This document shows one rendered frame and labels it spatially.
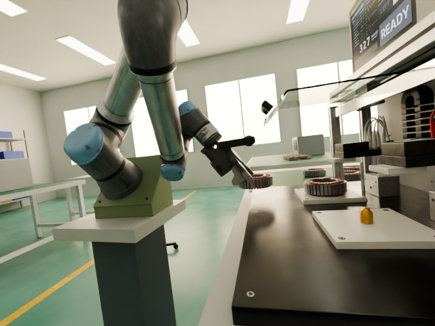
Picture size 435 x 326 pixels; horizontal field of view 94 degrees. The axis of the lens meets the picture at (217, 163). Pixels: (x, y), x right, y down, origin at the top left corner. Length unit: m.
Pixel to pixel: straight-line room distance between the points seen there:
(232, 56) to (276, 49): 1.02
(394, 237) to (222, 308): 0.27
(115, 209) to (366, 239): 0.69
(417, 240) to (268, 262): 0.21
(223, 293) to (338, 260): 0.16
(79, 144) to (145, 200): 0.25
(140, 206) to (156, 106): 0.36
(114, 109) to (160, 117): 0.23
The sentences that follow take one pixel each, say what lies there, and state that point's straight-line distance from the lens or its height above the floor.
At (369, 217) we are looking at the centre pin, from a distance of 0.45.
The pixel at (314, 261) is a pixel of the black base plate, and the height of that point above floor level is 0.77.
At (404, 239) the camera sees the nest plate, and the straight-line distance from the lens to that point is 0.41.
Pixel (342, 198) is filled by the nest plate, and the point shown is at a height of 0.78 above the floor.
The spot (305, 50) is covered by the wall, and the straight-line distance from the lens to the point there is 5.65.
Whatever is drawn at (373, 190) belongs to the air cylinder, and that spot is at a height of 0.78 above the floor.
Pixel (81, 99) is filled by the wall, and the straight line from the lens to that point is 7.40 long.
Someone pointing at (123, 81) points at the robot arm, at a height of 1.15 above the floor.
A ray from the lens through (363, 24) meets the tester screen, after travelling 0.78.
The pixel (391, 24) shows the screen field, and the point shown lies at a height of 1.17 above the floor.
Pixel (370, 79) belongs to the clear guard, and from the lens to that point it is 0.59.
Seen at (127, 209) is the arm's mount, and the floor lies 0.78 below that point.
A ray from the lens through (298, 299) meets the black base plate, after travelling 0.28.
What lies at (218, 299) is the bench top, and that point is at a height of 0.75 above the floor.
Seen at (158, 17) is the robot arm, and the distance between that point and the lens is 0.45.
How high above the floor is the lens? 0.94
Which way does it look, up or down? 3 degrees down
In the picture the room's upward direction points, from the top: 6 degrees counter-clockwise
